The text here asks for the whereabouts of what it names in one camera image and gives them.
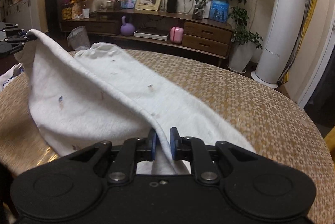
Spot long wooden tv cabinet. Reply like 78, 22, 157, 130
60, 9, 232, 62

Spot white tower air conditioner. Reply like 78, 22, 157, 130
251, 0, 306, 89

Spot pink case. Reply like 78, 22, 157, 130
170, 26, 184, 44

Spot purple kettlebell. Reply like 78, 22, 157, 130
120, 15, 136, 37

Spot gold framed photo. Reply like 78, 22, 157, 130
135, 0, 161, 11

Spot gold floral lace tablecloth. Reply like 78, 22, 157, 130
1, 50, 334, 223

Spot black speaker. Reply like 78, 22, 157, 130
166, 0, 178, 13

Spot white plastic bag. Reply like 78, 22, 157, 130
67, 26, 91, 51

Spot white flat box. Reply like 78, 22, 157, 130
133, 28, 169, 41

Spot blue picture box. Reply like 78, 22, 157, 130
209, 0, 229, 23

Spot light grey printed sweatpants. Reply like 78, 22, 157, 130
21, 29, 253, 175

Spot blue white polo shirt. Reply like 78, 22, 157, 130
0, 63, 24, 92

